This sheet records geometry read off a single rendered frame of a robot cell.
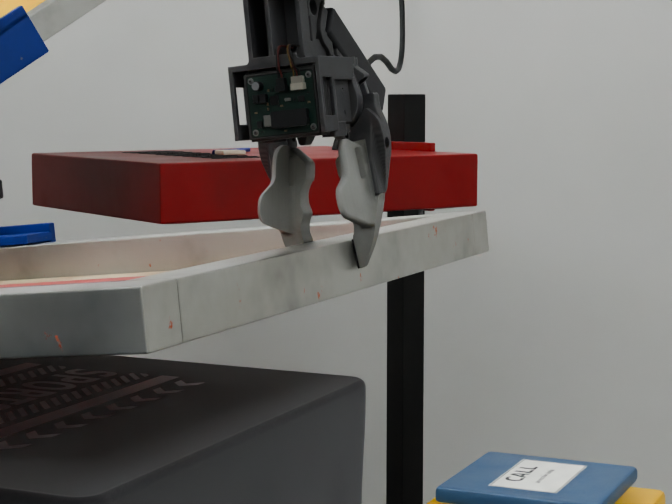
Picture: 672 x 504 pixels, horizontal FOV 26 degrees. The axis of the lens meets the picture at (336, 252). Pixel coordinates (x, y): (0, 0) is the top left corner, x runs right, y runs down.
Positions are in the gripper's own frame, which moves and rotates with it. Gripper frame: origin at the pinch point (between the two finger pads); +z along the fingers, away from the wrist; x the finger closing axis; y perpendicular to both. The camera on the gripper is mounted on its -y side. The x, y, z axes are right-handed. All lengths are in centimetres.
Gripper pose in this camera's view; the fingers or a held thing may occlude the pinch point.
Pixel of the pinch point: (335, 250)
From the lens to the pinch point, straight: 107.1
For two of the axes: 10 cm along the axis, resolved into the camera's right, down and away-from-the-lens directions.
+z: 1.0, 9.9, 0.7
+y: -4.2, 1.0, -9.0
